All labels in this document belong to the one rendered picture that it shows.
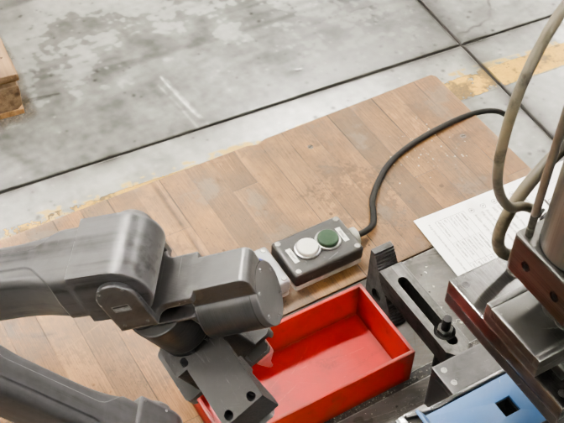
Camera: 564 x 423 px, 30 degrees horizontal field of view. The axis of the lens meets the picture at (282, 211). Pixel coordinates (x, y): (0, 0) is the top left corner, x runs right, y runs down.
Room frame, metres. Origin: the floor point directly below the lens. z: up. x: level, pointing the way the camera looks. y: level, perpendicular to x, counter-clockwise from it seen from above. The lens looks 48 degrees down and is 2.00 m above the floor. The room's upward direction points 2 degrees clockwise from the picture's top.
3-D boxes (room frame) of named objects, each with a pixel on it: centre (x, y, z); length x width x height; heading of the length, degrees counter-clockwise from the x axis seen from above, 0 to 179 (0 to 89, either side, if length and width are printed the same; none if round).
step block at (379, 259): (0.84, -0.14, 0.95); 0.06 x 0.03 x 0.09; 32
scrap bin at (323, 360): (0.71, -0.03, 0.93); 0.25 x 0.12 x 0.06; 122
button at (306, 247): (0.91, -0.04, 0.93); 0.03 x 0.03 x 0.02
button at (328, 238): (0.92, -0.06, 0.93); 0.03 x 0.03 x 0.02
